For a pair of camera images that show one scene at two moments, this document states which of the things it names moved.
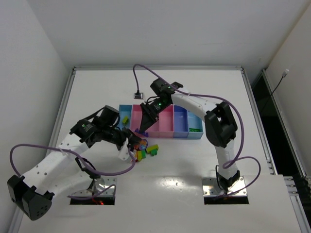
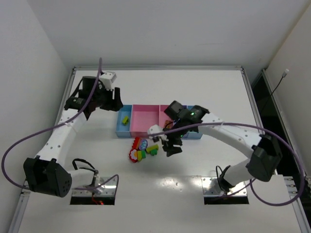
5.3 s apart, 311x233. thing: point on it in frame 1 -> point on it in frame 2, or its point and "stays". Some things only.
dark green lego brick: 154,152 stays
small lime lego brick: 126,119 stays
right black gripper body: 149,109 -> 170,140
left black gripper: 131,140 -> 107,97
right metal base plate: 211,188 stays
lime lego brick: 148,148 stays
